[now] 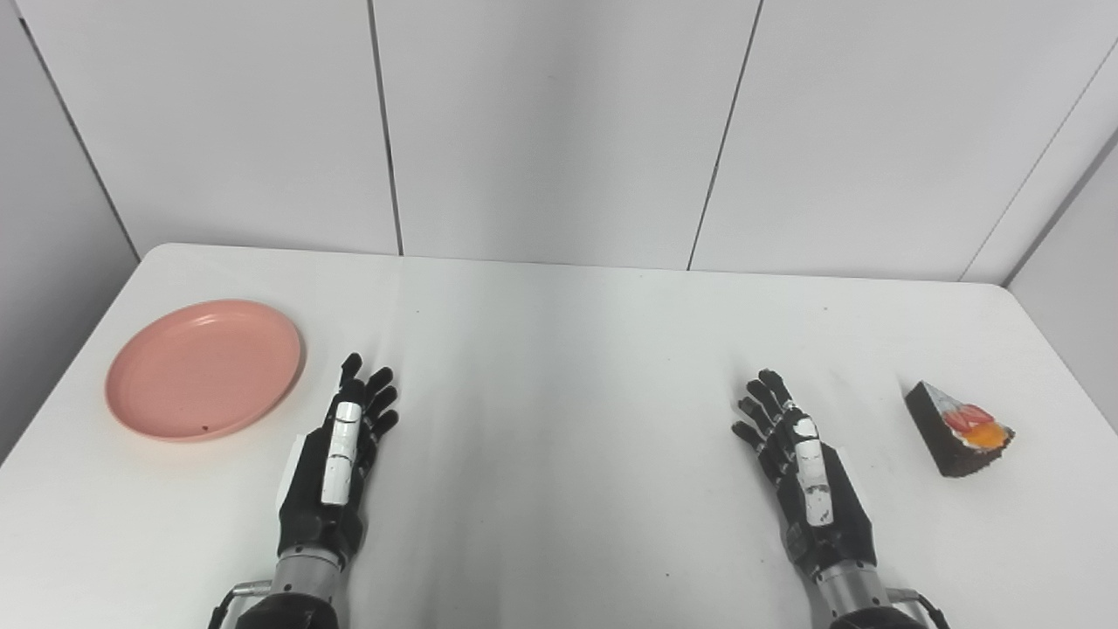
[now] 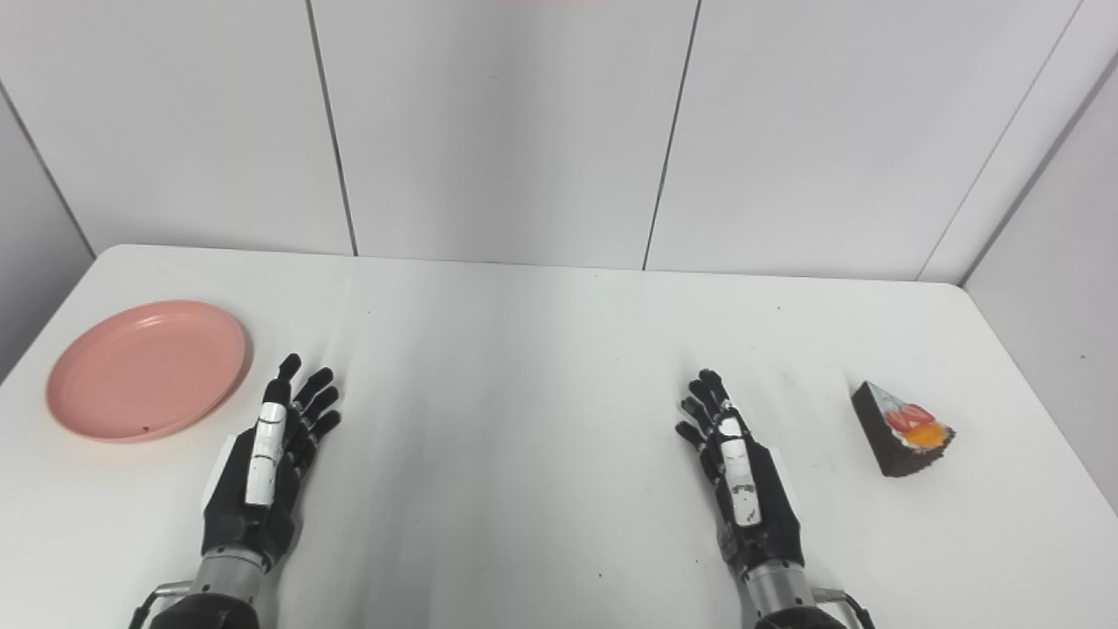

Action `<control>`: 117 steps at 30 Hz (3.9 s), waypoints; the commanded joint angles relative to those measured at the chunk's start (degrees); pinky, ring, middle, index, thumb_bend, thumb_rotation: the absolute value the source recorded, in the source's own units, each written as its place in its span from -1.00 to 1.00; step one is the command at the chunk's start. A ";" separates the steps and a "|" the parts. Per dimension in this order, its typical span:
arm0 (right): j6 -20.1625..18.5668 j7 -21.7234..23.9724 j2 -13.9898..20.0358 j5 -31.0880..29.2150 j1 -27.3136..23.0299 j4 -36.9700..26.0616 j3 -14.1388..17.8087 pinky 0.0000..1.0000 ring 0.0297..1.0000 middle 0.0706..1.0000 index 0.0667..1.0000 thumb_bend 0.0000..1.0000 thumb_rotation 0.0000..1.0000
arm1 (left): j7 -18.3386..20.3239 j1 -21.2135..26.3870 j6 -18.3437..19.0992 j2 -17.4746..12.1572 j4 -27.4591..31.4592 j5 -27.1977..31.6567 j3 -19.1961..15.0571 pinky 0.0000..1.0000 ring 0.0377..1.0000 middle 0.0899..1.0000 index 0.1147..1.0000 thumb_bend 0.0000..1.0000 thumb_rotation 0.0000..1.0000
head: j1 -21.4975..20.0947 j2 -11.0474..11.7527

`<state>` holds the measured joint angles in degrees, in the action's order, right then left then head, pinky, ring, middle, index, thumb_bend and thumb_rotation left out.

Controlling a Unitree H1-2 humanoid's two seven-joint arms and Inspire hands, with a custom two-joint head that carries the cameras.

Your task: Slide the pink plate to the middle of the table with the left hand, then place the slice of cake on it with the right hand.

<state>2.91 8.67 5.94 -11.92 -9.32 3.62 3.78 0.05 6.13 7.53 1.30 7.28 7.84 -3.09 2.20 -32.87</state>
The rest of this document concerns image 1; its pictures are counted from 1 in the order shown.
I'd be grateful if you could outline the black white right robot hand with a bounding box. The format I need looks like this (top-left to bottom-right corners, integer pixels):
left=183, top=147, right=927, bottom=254
left=732, top=369, right=879, bottom=582

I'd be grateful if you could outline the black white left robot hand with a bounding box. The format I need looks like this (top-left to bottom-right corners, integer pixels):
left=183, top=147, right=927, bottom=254
left=278, top=353, right=400, bottom=567

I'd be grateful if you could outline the chocolate cake slice with fruit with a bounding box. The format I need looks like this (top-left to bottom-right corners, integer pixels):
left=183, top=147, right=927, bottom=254
left=904, top=381, right=1016, bottom=478

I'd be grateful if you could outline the pink round plate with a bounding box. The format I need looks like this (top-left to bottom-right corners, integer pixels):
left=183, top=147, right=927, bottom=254
left=105, top=300, right=306, bottom=442

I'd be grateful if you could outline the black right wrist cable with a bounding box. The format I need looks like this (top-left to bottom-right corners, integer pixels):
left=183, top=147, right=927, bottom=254
left=887, top=589, right=951, bottom=629

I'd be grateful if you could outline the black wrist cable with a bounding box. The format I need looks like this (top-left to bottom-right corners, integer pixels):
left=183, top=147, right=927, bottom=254
left=208, top=580, right=272, bottom=629
left=887, top=589, right=951, bottom=629

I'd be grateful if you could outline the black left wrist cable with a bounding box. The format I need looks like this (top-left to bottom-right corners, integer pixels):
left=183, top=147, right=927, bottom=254
left=208, top=580, right=272, bottom=629

